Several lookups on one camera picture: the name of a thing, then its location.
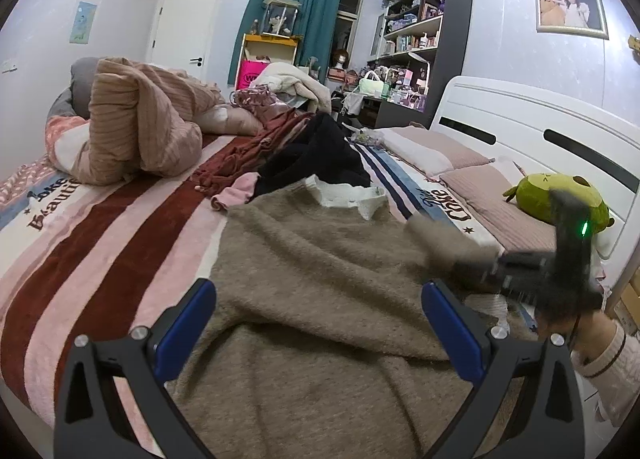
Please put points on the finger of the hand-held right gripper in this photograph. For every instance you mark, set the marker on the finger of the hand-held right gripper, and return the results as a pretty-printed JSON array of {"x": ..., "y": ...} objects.
[{"x": 480, "y": 271}]

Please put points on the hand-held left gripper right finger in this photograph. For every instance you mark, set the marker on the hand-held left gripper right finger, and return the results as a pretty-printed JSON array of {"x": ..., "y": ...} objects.
[{"x": 452, "y": 334}]

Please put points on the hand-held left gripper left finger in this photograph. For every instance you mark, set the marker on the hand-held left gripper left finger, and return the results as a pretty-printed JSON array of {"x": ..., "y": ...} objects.
[{"x": 187, "y": 324}]

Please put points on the brown fuzzy sweater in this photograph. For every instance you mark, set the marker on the brown fuzzy sweater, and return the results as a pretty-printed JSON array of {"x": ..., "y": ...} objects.
[{"x": 310, "y": 289}]

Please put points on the pink ribbed pillow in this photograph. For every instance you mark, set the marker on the pink ribbed pillow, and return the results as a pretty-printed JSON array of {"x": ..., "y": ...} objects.
[
  {"x": 430, "y": 151},
  {"x": 495, "y": 209}
]

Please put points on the cardboard box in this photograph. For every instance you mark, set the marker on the cardboard box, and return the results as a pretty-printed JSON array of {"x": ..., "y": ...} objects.
[{"x": 631, "y": 301}]

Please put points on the green plush toy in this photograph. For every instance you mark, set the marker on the green plush toy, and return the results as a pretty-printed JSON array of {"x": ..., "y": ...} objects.
[{"x": 537, "y": 194}]

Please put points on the striped printed blanket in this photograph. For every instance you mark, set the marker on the striped printed blanket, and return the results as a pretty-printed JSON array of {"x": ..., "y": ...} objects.
[{"x": 100, "y": 249}]

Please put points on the small pink garment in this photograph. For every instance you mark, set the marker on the small pink garment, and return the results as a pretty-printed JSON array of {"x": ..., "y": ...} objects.
[{"x": 235, "y": 191}]

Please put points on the white knit garment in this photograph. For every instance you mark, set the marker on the white knit garment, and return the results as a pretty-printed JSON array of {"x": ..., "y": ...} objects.
[{"x": 350, "y": 196}]

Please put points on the white bed headboard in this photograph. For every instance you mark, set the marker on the white bed headboard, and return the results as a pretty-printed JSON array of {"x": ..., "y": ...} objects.
[{"x": 520, "y": 109}]

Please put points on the maroon garment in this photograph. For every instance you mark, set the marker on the maroon garment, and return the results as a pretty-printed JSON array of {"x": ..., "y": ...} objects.
[{"x": 240, "y": 159}]

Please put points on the patterned small pouch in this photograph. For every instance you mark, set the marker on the patterned small pouch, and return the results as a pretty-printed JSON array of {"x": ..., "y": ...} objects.
[{"x": 367, "y": 138}]

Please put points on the black garment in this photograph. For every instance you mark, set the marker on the black garment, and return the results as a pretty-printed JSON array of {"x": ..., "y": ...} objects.
[{"x": 325, "y": 149}]

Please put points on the beige ribbed quilt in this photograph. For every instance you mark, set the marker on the beige ribbed quilt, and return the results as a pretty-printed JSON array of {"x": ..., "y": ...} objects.
[{"x": 130, "y": 124}]

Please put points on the light green handbag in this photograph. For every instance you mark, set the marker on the light green handbag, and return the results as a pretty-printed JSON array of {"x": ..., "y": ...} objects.
[{"x": 371, "y": 86}]

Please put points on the shiny mauve bag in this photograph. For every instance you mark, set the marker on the shiny mauve bag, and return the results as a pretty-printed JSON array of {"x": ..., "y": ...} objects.
[{"x": 255, "y": 101}]

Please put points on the dark bookshelf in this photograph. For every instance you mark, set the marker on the dark bookshelf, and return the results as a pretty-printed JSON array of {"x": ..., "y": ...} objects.
[{"x": 455, "y": 29}]

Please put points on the wig on mannequin head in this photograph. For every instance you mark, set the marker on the wig on mannequin head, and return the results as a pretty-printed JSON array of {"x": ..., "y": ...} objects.
[{"x": 340, "y": 61}]

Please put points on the bright pink bag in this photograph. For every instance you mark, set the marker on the bright pink bag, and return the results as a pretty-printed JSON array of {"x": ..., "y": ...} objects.
[{"x": 250, "y": 75}]

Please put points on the cream coat pile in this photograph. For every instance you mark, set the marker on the cream coat pile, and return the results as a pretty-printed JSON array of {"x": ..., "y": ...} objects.
[{"x": 300, "y": 84}]

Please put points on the grey pillow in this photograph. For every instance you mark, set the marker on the grey pillow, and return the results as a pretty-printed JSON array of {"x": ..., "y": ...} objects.
[{"x": 75, "y": 89}]

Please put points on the white door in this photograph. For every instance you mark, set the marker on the white door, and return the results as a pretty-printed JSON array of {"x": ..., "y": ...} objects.
[{"x": 185, "y": 34}]

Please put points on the yellow shelf unit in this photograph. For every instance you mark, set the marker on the yellow shelf unit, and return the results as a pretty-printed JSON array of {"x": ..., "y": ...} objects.
[{"x": 270, "y": 41}]

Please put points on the window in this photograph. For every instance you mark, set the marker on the window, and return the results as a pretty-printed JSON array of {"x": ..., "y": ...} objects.
[{"x": 350, "y": 4}]

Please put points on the glass display case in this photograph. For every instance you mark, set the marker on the glass display case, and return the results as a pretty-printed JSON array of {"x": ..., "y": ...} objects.
[{"x": 280, "y": 16}]

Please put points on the framed wall photo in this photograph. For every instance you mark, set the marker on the framed wall photo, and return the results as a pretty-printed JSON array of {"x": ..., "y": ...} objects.
[{"x": 570, "y": 11}]

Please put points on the small blue wall poster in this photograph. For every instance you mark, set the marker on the small blue wall poster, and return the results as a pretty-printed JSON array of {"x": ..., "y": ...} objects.
[{"x": 82, "y": 23}]

